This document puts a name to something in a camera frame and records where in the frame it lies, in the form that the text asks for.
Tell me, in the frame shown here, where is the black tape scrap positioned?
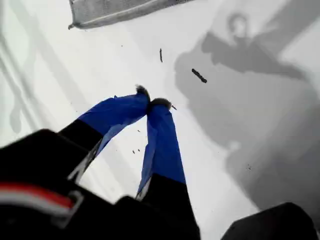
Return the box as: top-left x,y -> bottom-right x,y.
191,67 -> 208,85

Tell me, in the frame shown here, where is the grey striped towel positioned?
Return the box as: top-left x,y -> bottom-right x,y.
67,0 -> 198,30

